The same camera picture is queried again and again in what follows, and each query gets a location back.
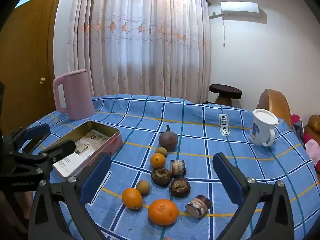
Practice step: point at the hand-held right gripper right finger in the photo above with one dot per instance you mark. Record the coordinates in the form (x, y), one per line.
(227, 177)

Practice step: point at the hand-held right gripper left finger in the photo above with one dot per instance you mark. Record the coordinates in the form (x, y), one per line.
(96, 177)

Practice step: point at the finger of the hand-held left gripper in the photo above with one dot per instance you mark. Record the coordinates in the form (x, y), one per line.
(60, 150)
(37, 131)

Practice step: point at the pink metal tin box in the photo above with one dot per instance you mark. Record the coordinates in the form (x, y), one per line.
(115, 143)

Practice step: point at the long sugarcane piece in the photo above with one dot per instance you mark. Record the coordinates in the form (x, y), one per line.
(198, 206)

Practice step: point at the oval medium orange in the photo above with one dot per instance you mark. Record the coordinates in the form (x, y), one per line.
(132, 198)

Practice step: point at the small tan longan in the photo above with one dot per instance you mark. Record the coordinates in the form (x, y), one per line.
(161, 151)
(143, 187)

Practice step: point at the brown hollow fruit shell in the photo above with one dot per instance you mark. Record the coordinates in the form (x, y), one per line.
(161, 177)
(180, 187)

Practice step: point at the short sugarcane piece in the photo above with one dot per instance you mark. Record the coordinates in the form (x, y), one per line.
(178, 168)

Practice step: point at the small orange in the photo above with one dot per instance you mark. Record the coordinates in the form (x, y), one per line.
(157, 160)

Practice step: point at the large orange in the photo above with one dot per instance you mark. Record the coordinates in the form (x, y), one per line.
(163, 212)

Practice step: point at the white printed card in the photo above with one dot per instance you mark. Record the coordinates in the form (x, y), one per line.
(68, 163)

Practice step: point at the brass door knob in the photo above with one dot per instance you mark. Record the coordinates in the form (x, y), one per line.
(43, 80)

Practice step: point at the white cloth label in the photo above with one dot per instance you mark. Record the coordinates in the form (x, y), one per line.
(225, 125)

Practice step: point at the blue plaid tablecloth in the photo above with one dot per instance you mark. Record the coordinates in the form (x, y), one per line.
(195, 135)

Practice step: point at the pink plastic pitcher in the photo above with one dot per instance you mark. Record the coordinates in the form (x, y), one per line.
(77, 95)

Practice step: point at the white mug blue print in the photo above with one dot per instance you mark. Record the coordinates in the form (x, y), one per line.
(260, 132)

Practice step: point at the wooden door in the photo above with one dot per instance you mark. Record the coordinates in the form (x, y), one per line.
(25, 67)

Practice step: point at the purple passion fruit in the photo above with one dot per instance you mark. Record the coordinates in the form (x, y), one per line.
(168, 140)

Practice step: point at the white mug lid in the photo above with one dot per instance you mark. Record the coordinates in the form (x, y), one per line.
(265, 116)

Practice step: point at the dark wooden stool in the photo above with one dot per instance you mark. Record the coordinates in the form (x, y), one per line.
(225, 93)

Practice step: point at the red patterned bag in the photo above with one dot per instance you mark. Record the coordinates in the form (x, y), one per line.
(297, 127)

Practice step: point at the wooden chair back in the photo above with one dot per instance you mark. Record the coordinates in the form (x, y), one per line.
(275, 105)

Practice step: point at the pink cloth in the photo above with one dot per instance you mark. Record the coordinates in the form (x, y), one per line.
(312, 150)

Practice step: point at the brown wooden furniture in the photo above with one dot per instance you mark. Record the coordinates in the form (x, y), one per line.
(312, 127)

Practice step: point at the floral sheer curtain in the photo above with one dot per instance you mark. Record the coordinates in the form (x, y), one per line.
(137, 42)

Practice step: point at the white air conditioner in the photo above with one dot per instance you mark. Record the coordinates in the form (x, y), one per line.
(240, 10)

